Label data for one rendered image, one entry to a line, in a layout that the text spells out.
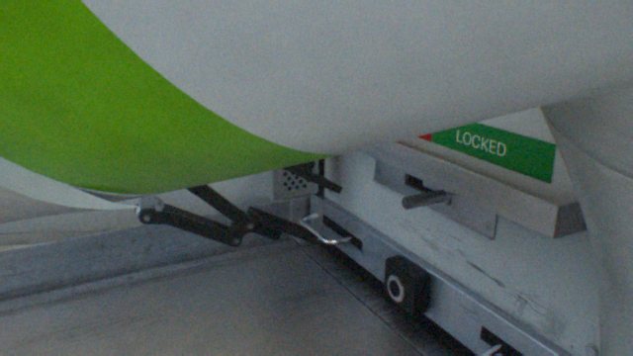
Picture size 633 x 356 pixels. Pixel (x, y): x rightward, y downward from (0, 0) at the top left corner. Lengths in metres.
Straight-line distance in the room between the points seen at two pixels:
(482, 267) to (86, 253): 0.51
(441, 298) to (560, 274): 0.16
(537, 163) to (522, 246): 0.08
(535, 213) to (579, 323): 0.11
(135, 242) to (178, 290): 0.10
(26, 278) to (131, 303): 0.14
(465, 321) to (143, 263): 0.45
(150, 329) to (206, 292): 0.10
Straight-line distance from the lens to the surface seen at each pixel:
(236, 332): 0.67
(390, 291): 0.67
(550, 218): 0.46
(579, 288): 0.51
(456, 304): 0.62
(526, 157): 0.52
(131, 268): 0.82
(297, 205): 0.87
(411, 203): 0.57
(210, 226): 0.50
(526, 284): 0.55
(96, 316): 0.74
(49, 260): 0.80
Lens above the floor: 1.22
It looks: 19 degrees down
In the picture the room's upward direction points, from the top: straight up
